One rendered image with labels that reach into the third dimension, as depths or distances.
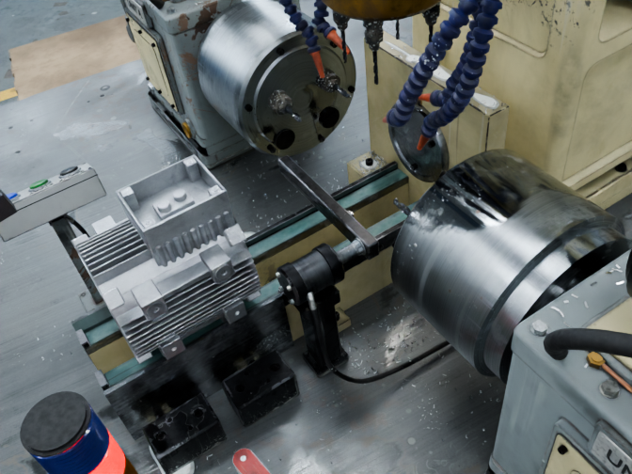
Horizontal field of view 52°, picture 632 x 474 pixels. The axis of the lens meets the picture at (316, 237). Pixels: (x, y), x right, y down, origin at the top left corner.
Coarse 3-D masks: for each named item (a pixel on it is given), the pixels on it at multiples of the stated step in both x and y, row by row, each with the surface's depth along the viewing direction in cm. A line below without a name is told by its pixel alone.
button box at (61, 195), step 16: (64, 176) 103; (80, 176) 102; (96, 176) 103; (32, 192) 101; (48, 192) 100; (64, 192) 101; (80, 192) 102; (96, 192) 104; (16, 208) 99; (32, 208) 100; (48, 208) 101; (64, 208) 102; (0, 224) 98; (16, 224) 99; (32, 224) 100
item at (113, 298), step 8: (224, 232) 88; (232, 232) 87; (240, 232) 88; (72, 240) 89; (80, 240) 89; (232, 240) 87; (240, 240) 88; (104, 296) 82; (112, 296) 82; (120, 296) 82; (248, 296) 96; (256, 296) 96; (112, 304) 82; (120, 304) 82; (144, 360) 91
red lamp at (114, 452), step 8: (112, 440) 60; (112, 448) 60; (104, 456) 58; (112, 456) 59; (120, 456) 61; (104, 464) 58; (112, 464) 59; (120, 464) 61; (96, 472) 58; (104, 472) 59; (112, 472) 60; (120, 472) 61
